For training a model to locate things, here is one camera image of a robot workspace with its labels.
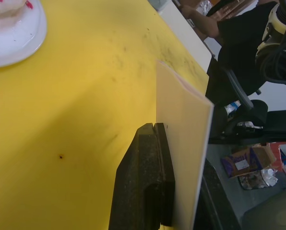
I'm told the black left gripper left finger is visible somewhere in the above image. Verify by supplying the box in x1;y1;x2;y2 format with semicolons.
108;122;176;230

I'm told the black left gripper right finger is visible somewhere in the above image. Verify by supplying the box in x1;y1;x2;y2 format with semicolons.
197;157;241;230

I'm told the white cake with pink bits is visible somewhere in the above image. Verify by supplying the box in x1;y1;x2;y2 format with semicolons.
0;0;35;32

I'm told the purple printed cardboard box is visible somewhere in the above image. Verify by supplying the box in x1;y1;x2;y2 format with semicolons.
220;145;277;178

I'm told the clear crumpled plastic bag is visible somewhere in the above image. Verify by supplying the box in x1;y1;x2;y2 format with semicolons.
260;167;279;188

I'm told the black office chair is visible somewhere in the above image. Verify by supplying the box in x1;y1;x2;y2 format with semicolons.
205;57;286;146

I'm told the white desk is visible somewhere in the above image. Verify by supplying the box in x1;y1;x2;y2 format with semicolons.
157;0;216;59

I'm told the bystander in black shirt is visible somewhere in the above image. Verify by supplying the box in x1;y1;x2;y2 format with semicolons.
216;9;278;96

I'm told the white round plate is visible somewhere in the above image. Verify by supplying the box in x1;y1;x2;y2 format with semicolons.
0;0;48;69

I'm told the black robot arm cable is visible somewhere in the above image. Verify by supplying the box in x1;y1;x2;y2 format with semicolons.
260;23;286;87

